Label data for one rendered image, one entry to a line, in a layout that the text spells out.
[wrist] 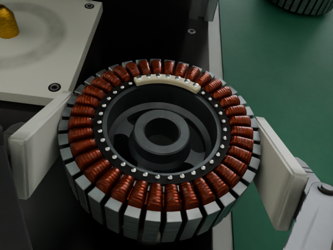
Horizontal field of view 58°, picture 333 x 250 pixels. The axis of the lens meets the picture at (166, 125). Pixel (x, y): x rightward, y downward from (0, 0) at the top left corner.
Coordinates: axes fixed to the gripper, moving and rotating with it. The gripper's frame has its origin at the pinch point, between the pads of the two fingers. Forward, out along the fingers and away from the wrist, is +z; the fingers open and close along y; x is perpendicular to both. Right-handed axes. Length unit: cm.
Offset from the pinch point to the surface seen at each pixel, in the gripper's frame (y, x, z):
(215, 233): 5.1, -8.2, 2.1
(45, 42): -11.8, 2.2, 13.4
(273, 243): 9.5, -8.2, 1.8
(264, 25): 12.3, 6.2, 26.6
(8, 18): -14.8, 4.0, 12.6
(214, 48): 5.5, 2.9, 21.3
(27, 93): -11.1, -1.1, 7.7
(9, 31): -15.0, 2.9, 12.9
